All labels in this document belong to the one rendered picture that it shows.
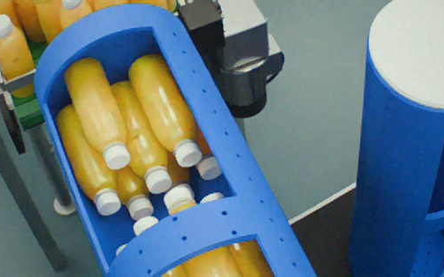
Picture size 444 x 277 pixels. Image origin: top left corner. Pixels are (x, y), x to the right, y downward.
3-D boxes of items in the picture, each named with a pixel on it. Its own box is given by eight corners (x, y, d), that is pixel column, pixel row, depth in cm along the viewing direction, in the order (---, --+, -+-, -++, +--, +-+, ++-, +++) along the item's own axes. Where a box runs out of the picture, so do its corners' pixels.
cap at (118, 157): (101, 161, 142) (104, 170, 141) (108, 145, 140) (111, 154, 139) (122, 160, 144) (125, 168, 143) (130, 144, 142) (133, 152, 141)
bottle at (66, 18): (78, 77, 178) (60, 18, 163) (68, 53, 182) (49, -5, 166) (110, 63, 179) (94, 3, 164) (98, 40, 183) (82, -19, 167)
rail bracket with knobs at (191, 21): (185, 67, 177) (179, 33, 169) (172, 42, 181) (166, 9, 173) (232, 49, 179) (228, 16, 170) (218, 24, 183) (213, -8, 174)
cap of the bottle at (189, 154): (169, 153, 141) (174, 162, 140) (189, 138, 140) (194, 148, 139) (182, 161, 144) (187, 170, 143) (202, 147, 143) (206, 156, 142)
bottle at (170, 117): (118, 71, 150) (157, 157, 140) (151, 46, 148) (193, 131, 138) (141, 87, 156) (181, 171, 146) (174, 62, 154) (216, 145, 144)
